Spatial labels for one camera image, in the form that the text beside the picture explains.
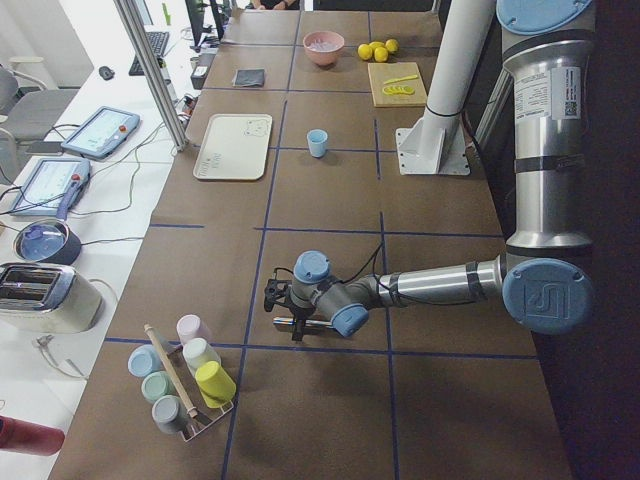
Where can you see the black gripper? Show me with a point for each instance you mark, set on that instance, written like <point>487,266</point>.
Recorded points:
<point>298,312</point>

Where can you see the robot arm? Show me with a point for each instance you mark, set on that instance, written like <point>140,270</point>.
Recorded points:
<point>546,47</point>

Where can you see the yellow-green upturned cup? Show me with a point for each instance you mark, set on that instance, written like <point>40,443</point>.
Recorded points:
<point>215,384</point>

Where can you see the white upturned cup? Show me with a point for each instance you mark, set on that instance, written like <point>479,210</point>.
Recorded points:
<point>198,352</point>

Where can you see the pale pink upturned cup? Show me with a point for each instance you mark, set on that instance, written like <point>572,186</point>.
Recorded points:
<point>191,326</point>

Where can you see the mint green upturned cup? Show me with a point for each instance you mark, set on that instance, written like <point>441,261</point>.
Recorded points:
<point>156,385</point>

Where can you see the grey-green upturned cup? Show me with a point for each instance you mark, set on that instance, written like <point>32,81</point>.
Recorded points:
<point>169,414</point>

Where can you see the light blue upturned cup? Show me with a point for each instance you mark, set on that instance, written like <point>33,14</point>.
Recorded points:
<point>144,361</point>

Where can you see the light blue plastic cup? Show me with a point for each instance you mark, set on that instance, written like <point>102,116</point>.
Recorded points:
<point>317,140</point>

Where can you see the pile of clear ice cubes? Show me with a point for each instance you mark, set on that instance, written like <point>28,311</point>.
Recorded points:
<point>323,45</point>

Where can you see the cream bear serving tray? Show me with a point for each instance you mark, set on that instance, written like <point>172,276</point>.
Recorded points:
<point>234,147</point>

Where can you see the white toaster appliance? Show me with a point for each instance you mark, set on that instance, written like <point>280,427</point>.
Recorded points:
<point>47,298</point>

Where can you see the lemon slices row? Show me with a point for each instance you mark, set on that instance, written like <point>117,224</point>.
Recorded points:
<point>394,90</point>

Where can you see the grey folded cloth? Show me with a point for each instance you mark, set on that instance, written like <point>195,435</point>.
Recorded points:
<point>249,78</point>

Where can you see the bamboo cutting board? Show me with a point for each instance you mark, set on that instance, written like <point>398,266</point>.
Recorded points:
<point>379,72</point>

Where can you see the blue saucepan with lid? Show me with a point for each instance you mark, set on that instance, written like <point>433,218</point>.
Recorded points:
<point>48,241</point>

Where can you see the upper teach pendant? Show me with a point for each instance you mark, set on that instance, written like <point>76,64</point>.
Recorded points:
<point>101,134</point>

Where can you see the teach pendant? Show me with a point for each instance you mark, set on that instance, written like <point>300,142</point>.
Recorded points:
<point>48,183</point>
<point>101,134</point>

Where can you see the yellow plastic knife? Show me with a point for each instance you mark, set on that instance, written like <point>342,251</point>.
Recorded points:
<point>400,79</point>

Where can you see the lower teach pendant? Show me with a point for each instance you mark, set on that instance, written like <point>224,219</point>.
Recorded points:
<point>48,183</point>

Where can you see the pink bowl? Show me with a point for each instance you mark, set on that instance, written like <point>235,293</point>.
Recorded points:
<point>323,59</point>

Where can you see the whole lemon left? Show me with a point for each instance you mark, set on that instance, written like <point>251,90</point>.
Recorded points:
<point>381,55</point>

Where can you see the red bottle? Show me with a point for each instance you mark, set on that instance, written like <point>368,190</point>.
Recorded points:
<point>30,438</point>

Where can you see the whole lemon right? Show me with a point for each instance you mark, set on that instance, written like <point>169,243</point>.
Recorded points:
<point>392,46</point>

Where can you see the black computer mouse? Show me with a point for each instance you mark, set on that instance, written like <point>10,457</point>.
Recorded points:
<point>106,73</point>

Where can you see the white wire cup rack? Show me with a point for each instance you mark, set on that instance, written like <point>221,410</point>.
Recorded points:
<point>206,417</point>

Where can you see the wooden rack handle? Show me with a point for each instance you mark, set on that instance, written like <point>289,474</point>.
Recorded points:
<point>169,368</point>

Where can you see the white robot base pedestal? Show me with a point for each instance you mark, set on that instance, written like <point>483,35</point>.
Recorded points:
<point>435,144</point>

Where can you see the aluminium frame post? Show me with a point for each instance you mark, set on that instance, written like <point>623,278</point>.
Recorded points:
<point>134,28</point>

